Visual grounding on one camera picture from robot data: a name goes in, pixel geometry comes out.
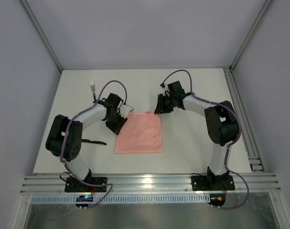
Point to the front aluminium rail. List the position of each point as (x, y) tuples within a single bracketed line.
[(151, 183)]

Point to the aluminium rail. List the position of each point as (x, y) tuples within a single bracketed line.
[(250, 143), (151, 183)]

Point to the pink cloth napkin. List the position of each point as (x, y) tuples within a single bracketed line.
[(141, 134)]

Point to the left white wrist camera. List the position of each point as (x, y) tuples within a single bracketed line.
[(125, 110)]

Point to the corner aluminium post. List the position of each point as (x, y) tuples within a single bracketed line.
[(38, 29), (261, 15)]

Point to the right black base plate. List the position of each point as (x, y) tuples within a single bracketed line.
[(211, 182)]

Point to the right corner aluminium post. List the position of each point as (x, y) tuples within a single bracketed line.
[(261, 15)]

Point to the black handled knife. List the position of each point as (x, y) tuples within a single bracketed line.
[(93, 142)]

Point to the right side aluminium rail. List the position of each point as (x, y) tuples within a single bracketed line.
[(250, 143)]

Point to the slotted cable duct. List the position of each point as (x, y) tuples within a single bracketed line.
[(125, 199)]

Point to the right small controller board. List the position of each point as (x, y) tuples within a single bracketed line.
[(217, 200)]

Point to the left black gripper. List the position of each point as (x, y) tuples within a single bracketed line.
[(116, 124)]

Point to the left small controller board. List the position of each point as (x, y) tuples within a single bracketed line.
[(83, 201)]

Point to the small controller board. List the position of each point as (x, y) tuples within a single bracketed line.
[(83, 201), (217, 200)]

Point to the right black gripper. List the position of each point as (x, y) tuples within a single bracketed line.
[(161, 104)]

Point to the left corner aluminium post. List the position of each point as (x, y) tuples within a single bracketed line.
[(38, 29)]

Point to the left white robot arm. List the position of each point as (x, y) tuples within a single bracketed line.
[(65, 136)]

